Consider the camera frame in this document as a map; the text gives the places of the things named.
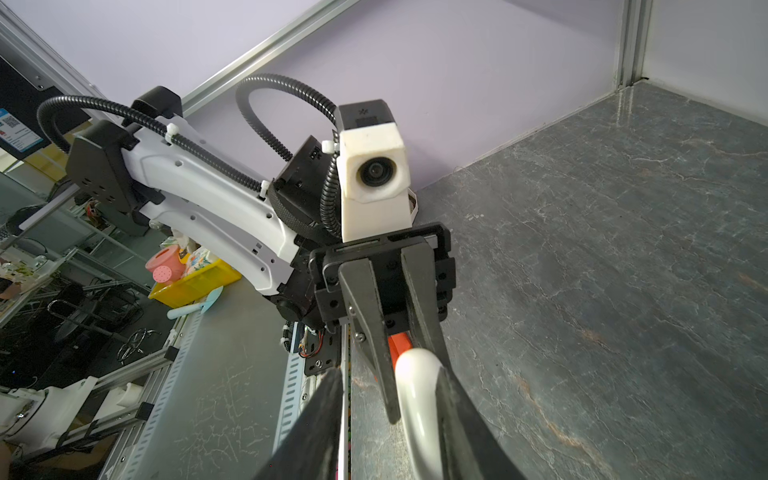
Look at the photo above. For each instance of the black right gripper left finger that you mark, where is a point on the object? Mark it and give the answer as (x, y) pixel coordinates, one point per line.
(310, 451)

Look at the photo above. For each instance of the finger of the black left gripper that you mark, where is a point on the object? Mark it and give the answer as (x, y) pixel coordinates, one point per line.
(361, 296)
(419, 273)

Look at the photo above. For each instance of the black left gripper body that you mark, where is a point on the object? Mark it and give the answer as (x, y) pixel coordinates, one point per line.
(384, 253)

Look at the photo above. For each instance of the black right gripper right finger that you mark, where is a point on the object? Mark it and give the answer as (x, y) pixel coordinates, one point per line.
(468, 449)

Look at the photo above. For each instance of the white earbud charging case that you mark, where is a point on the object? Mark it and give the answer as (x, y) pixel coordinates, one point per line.
(416, 375)

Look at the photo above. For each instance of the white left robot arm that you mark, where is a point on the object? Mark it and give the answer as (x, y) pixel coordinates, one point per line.
(331, 238)

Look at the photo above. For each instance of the red rubber glove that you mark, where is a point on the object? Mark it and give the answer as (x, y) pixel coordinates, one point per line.
(398, 344)

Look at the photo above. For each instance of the yellow plastic bin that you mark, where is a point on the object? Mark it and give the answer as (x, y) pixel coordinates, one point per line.
(194, 286)

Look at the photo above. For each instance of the pink watering can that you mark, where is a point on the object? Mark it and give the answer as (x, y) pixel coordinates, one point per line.
(166, 266)

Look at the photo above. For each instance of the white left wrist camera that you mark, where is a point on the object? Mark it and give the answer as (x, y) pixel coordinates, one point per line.
(373, 171)

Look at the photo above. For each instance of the white vented rail base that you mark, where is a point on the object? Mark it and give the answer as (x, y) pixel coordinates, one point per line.
(132, 445)

